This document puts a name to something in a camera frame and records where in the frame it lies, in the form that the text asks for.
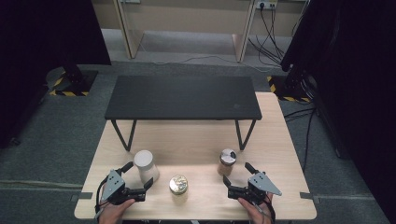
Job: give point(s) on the beige desk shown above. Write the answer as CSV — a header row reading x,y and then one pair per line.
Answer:
x,y
186,15

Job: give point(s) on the dark curtain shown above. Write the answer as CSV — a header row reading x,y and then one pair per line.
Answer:
x,y
37,46
358,77

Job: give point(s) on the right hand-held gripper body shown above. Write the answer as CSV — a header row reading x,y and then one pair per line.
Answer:
x,y
255,188

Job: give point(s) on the black shelf with metal legs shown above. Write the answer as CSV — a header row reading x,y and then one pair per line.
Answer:
x,y
183,96

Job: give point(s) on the white-lidded glass jar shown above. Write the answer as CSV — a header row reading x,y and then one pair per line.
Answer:
x,y
144,159

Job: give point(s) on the black stand base hazard tape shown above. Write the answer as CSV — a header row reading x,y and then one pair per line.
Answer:
x,y
77,81
285,87

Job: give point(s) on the silver-lidded glass jar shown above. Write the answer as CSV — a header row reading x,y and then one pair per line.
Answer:
x,y
228,156

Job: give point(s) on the grey tape strip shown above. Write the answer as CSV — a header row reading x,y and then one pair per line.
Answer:
x,y
308,197
81,195

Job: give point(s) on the person's right hand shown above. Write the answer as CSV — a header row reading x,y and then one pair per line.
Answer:
x,y
257,214

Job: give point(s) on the gold-lidded glass jar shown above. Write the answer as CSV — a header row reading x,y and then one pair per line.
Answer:
x,y
178,184

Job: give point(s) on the white wall socket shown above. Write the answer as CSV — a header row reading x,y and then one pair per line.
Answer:
x,y
267,4

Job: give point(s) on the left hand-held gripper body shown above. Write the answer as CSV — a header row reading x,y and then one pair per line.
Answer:
x,y
116,186

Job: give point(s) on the person's left hand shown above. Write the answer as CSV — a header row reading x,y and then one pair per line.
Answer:
x,y
113,213

